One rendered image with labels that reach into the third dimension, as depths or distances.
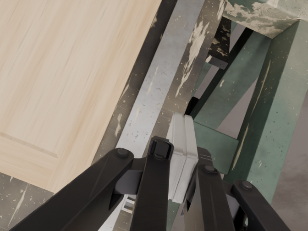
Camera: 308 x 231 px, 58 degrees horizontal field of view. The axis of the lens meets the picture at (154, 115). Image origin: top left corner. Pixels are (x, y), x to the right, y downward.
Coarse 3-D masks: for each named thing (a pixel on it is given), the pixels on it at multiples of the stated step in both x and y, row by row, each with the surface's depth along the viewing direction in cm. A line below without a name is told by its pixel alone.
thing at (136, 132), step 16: (192, 0) 54; (176, 16) 53; (192, 16) 54; (176, 32) 53; (160, 48) 52; (176, 48) 53; (160, 64) 52; (176, 64) 52; (144, 80) 51; (160, 80) 51; (144, 96) 51; (160, 96) 51; (144, 112) 50; (128, 128) 50; (144, 128) 50; (128, 144) 49; (144, 144) 50; (112, 224) 47
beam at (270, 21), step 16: (224, 0) 59; (240, 0) 57; (256, 0) 56; (272, 0) 55; (288, 0) 56; (304, 0) 56; (224, 16) 65; (240, 16) 63; (256, 16) 60; (272, 16) 58; (288, 16) 56; (304, 16) 56; (272, 32) 63
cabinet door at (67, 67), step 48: (0, 0) 52; (48, 0) 53; (96, 0) 54; (144, 0) 55; (0, 48) 51; (48, 48) 52; (96, 48) 53; (0, 96) 50; (48, 96) 51; (96, 96) 52; (0, 144) 49; (48, 144) 50; (96, 144) 51
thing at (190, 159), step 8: (184, 120) 20; (192, 120) 20; (184, 128) 18; (192, 128) 18; (184, 136) 17; (192, 136) 17; (184, 144) 16; (192, 144) 16; (192, 152) 15; (184, 160) 15; (192, 160) 14; (184, 168) 15; (192, 168) 15; (184, 176) 15; (176, 184) 15; (184, 184) 15; (176, 192) 15; (184, 192) 15; (176, 200) 15
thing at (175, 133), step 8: (176, 112) 21; (176, 120) 19; (176, 128) 18; (168, 136) 19; (176, 136) 16; (176, 144) 15; (176, 152) 14; (184, 152) 15; (176, 160) 15; (176, 168) 15; (176, 176) 15
